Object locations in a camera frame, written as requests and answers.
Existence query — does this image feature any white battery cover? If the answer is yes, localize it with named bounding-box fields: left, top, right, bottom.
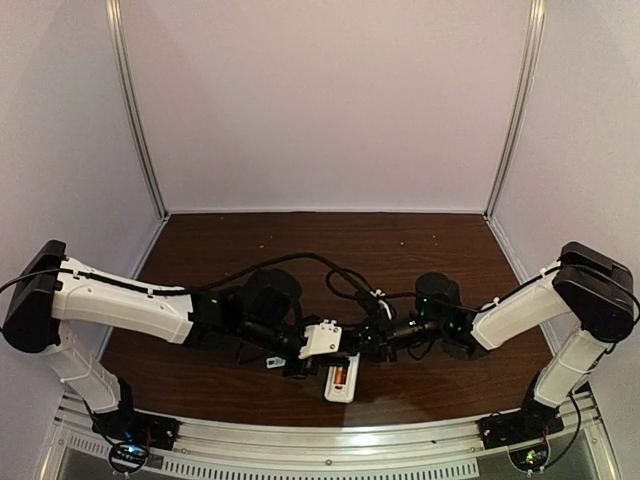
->
left=266, top=356, right=286, bottom=369

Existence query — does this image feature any orange battery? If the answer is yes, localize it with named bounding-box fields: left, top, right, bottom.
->
left=333, top=366, right=348, bottom=390

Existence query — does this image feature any white remote control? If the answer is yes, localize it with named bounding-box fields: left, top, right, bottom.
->
left=324, top=354, right=360, bottom=404

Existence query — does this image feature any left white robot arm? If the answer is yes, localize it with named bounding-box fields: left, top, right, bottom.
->
left=1, top=240, right=342, bottom=419

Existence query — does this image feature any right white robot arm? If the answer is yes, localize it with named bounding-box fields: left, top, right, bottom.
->
left=341, top=242, right=639, bottom=416

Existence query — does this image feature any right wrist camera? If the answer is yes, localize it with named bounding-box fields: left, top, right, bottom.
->
left=370, top=289, right=395, bottom=321

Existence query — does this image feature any right black cable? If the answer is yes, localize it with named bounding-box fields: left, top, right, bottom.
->
left=324, top=269, right=481, bottom=316

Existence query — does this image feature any black cable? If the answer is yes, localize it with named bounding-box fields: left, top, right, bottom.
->
left=0, top=252, right=381, bottom=341
left=324, top=269, right=481, bottom=316

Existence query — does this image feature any aluminium front rail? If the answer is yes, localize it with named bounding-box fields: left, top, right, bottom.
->
left=35, top=393, right=621, bottom=479

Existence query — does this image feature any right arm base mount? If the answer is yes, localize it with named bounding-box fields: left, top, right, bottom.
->
left=476, top=400, right=564, bottom=450

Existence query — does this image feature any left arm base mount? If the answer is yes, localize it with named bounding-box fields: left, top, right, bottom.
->
left=90, top=410, right=180, bottom=451

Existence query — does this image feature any left black cable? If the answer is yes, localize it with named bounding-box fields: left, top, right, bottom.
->
left=0, top=252, right=381, bottom=341

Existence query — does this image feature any right aluminium frame post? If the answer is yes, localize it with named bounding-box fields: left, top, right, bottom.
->
left=484, top=0, right=546, bottom=222

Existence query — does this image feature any aluminium frame post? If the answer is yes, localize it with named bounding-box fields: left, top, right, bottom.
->
left=484, top=0, right=546, bottom=222
left=105, top=0, right=169, bottom=221

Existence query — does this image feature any left aluminium frame post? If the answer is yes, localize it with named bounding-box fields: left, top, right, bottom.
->
left=105, top=0, right=169, bottom=221

